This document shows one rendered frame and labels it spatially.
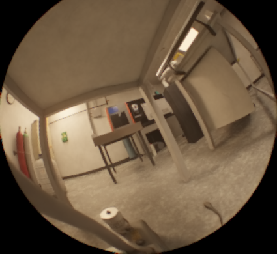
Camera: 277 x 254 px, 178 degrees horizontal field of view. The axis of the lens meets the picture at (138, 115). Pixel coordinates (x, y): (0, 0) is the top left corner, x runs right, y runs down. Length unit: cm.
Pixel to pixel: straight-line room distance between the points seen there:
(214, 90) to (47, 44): 112
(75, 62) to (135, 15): 35
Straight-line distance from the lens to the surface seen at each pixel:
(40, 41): 48
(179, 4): 51
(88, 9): 43
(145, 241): 32
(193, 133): 157
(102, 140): 123
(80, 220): 16
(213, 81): 90
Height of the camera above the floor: 44
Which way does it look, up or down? 16 degrees up
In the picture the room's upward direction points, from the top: 25 degrees counter-clockwise
